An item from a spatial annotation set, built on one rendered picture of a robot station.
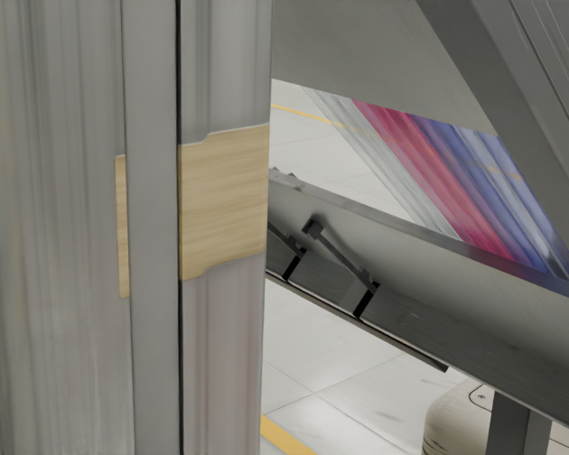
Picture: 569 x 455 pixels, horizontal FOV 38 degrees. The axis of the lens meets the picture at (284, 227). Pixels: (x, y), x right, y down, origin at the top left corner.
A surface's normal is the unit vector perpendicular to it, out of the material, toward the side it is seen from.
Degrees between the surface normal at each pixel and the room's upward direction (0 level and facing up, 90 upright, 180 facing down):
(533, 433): 90
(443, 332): 47
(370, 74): 137
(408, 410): 0
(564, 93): 90
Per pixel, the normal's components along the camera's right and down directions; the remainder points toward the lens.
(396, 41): -0.55, 0.82
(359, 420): 0.04, -0.94
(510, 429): -0.80, 0.18
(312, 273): -0.53, -0.49
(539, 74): 0.65, 0.29
